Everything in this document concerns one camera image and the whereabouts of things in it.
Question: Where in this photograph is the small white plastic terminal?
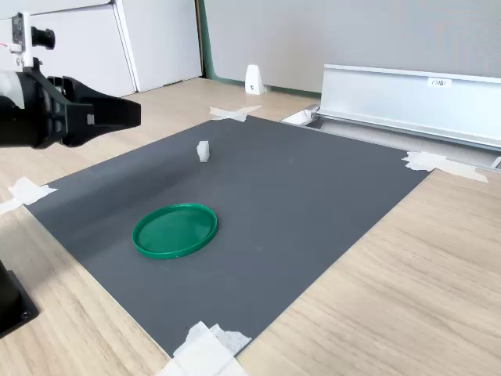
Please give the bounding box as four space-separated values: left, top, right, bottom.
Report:
195 139 212 164

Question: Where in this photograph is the round green lid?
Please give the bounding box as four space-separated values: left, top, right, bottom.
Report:
132 202 219 261

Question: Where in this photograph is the white tape piece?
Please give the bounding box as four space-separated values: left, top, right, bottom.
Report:
208 104 264 123
0 175 59 215
402 150 489 184
154 320 254 376

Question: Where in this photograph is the dark grey mat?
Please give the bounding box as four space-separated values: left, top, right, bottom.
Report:
25 115 431 360

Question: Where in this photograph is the small white bracket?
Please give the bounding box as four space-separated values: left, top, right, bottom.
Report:
244 64 265 96

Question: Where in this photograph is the grey partition wall panel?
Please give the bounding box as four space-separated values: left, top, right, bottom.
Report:
203 0 501 95

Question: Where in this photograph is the aluminium cable duct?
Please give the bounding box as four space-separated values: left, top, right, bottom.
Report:
281 63 501 172

